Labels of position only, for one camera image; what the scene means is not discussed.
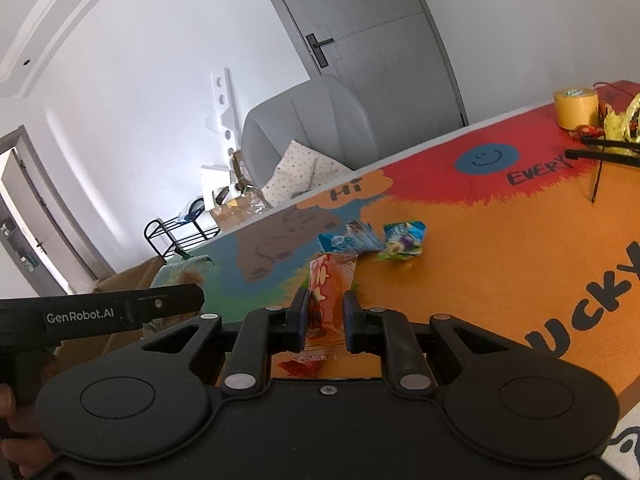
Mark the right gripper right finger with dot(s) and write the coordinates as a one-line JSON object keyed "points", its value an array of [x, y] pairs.
{"points": [[388, 335]]}

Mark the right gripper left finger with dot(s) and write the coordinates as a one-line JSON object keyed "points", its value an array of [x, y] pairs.
{"points": [[263, 334]]}

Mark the orange red snack packet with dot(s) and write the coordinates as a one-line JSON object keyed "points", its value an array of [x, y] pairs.
{"points": [[330, 276]]}

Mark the blue green plum packet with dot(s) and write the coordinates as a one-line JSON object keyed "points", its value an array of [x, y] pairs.
{"points": [[403, 240]]}

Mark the blue candy packet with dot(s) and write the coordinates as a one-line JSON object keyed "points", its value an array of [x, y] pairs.
{"points": [[359, 237]]}

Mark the green candy packet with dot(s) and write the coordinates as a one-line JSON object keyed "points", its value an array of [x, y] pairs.
{"points": [[184, 272]]}

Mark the person's left hand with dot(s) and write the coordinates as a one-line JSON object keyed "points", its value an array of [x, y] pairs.
{"points": [[23, 448]]}

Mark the open cardboard box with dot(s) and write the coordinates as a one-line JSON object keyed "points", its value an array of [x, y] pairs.
{"points": [[77, 351]]}

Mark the SF cardboard shipping box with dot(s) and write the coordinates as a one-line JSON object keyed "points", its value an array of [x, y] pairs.
{"points": [[238, 210]]}

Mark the black shoe rack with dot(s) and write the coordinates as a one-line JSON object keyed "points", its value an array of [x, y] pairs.
{"points": [[178, 235]]}

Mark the dotted beige cushion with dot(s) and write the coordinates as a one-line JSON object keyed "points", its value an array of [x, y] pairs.
{"points": [[299, 171]]}

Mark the colourful cartoon table mat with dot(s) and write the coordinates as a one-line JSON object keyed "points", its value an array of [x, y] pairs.
{"points": [[519, 239]]}

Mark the white perforated foam board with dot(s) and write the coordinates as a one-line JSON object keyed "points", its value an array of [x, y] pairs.
{"points": [[222, 123]]}

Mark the grey padded chair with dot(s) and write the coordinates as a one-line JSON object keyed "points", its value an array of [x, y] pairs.
{"points": [[321, 114]]}

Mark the black folding stand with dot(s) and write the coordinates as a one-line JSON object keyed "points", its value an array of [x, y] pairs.
{"points": [[602, 150]]}

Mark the yellow tape roll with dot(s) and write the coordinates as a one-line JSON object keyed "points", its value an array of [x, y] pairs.
{"points": [[576, 107]]}

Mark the grey door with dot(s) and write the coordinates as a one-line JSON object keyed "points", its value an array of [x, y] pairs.
{"points": [[391, 57]]}

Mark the yellow crumpled wrapper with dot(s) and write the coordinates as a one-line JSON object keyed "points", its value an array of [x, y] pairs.
{"points": [[623, 126]]}

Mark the black door handle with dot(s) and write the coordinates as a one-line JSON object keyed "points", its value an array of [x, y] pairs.
{"points": [[316, 46]]}

